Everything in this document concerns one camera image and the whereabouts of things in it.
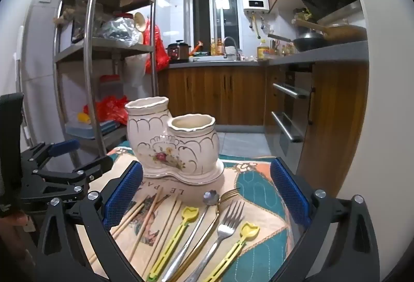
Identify grey kitchen countertop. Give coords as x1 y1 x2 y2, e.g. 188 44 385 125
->
168 41 369 67

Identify floral white ceramic utensil holder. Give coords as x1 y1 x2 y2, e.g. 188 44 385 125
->
125 96 225 186

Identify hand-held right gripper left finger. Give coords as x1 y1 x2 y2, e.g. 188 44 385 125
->
34 160 144 282

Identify frying pan with wooden handle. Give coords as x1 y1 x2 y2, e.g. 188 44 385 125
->
294 19 367 43

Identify wooden base cabinets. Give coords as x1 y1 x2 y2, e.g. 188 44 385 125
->
157 62 369 199

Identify black wok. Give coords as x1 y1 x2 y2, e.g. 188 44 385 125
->
268 33 327 52

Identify kitchen window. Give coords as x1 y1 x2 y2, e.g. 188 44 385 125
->
188 0 241 50

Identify black electric pressure cooker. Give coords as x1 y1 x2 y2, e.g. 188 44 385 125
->
166 40 190 63

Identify hanging red plastic bag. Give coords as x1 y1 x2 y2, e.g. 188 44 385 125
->
144 19 170 72

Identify silver fork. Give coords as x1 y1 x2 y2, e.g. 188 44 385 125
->
185 200 246 282

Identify red-lidded plastic container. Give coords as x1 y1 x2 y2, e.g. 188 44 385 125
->
100 74 120 98

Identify steel shelf rack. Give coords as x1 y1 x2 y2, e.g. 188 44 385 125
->
52 0 159 166

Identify steel sink faucet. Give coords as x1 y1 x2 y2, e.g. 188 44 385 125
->
223 36 242 61

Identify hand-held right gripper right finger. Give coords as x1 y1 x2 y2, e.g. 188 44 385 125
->
270 157 380 282

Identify printed quilted table mat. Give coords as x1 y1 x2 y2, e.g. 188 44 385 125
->
78 146 308 282

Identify silver flower-shaped spoon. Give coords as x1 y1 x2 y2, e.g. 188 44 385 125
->
161 190 221 282

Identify crumpled red plastic bag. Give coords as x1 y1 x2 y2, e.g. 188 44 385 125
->
83 95 130 126

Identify wooden chopstick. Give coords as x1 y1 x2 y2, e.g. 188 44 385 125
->
112 206 145 239
151 201 183 270
142 199 178 277
129 188 163 262
110 202 145 233

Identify blue lidded storage box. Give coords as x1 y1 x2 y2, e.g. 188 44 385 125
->
65 120 119 140

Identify clear plastic bag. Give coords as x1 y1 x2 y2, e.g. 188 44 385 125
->
97 18 141 47

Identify person's left hand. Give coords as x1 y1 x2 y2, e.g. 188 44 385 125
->
0 215 35 268

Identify built-in steel oven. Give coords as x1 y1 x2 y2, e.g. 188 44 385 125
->
270 70 314 160

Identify yellow cooking oil bottle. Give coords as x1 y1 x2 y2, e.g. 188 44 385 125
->
257 40 270 60

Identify white plastic bag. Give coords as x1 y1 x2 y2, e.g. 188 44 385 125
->
124 54 149 87

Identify gold fork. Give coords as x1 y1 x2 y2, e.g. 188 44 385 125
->
171 187 242 282

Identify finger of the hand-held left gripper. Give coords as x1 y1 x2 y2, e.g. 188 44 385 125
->
21 140 81 177
20 155 114 205

